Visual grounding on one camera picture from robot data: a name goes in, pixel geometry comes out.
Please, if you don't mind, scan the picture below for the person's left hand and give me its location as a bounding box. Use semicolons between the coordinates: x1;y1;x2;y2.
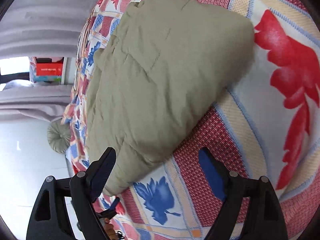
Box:
103;218;119;240

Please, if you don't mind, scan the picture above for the red box on shelf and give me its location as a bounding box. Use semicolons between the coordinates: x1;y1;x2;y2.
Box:
36;62;63;76

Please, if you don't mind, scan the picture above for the grey curtain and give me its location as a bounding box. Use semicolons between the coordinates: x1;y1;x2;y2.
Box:
1;0;98;122

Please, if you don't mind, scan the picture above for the olive green puffer jacket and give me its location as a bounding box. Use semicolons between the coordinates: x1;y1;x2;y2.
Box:
86;0;254;196

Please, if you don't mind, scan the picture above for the white shelf unit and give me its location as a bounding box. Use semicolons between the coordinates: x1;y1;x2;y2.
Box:
28;57;65;84

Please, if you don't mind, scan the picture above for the round grey tufted cushion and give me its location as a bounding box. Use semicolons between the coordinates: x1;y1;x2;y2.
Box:
47;119;71;154

